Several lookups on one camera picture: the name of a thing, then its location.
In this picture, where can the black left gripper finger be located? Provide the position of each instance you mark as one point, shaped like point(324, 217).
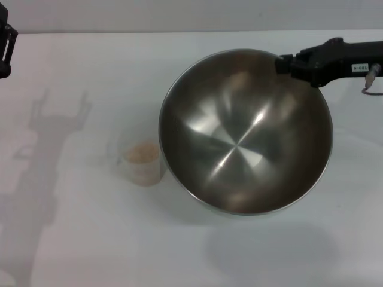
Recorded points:
point(4, 45)

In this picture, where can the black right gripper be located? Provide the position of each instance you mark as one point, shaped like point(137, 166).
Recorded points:
point(329, 62)

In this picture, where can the white rice grains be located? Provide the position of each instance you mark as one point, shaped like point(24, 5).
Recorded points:
point(140, 154)

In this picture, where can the clear plastic measuring cup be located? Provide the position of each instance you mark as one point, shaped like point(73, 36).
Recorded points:
point(140, 176)

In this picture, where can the large stainless steel bowl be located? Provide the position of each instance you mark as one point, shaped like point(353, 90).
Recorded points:
point(239, 143)

